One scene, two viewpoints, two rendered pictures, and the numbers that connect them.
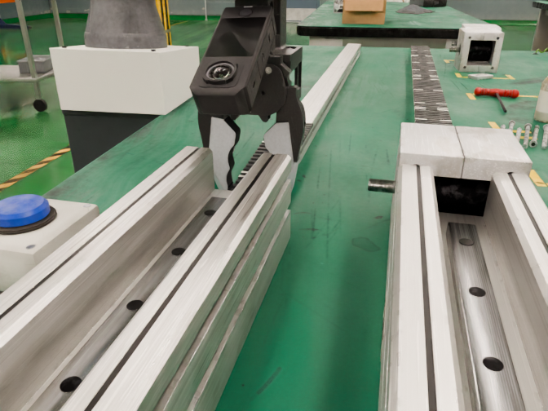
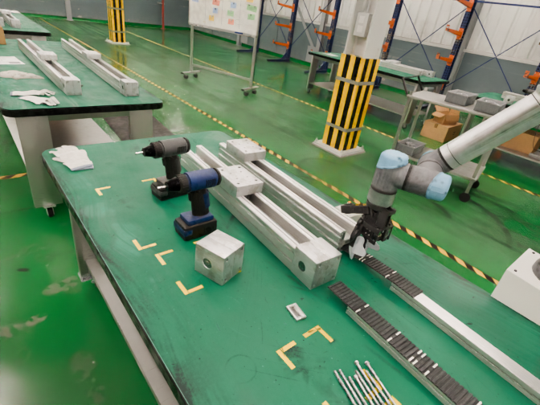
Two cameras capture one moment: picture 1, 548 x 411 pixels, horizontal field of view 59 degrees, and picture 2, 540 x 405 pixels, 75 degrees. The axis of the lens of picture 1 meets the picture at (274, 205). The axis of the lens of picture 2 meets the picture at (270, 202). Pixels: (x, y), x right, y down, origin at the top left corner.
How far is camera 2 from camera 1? 1.27 m
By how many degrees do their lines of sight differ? 104
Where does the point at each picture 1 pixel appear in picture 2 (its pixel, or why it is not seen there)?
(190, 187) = (343, 222)
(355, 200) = (346, 277)
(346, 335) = not seen: hidden behind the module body
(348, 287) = not seen: hidden behind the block
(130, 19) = not seen: outside the picture
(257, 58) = (349, 206)
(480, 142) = (313, 251)
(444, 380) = (269, 204)
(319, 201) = (352, 271)
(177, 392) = (292, 203)
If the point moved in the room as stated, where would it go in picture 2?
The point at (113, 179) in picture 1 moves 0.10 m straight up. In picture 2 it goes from (400, 249) to (410, 226)
